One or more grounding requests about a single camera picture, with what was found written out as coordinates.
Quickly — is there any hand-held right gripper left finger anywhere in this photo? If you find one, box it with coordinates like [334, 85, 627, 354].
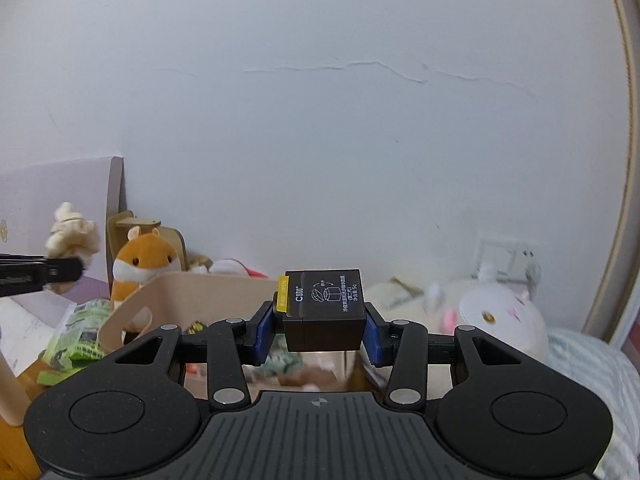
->
[102, 302, 278, 408]

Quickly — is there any small black box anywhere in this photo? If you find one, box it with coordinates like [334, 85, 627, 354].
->
[277, 269, 366, 352]

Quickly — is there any green snack packet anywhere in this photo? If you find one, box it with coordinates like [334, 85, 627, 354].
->
[37, 299, 116, 386]

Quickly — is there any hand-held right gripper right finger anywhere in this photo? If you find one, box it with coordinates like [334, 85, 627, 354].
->
[362, 302, 538, 407]

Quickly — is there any striped pale green blanket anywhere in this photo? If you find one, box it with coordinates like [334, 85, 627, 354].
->
[545, 327, 640, 461]

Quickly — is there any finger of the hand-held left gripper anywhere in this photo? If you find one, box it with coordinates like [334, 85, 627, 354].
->
[0, 254, 85, 297]

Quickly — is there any purple headboard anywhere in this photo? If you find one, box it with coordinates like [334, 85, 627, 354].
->
[0, 156, 125, 376]

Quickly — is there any cream animal plush cushion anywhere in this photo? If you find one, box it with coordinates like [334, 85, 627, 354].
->
[365, 277, 549, 361]

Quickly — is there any red and white plush toy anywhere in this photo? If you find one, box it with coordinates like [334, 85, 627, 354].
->
[210, 258, 268, 281]

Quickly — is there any orange hamster plush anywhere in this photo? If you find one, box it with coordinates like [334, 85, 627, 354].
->
[110, 226, 180, 311]

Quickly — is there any beige plastic storage container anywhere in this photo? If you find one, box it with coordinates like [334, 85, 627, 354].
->
[97, 270, 386, 396]

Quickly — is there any cream scrunchie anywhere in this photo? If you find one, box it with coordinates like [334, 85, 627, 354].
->
[44, 202, 101, 296]

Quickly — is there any green plaid scrunchie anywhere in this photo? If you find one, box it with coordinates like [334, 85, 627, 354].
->
[262, 351, 303, 377]

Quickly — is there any wooden stand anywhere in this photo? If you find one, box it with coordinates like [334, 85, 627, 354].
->
[106, 210, 187, 272]

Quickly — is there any pink floral wardrobe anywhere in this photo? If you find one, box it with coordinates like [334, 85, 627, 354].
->
[582, 0, 640, 356]

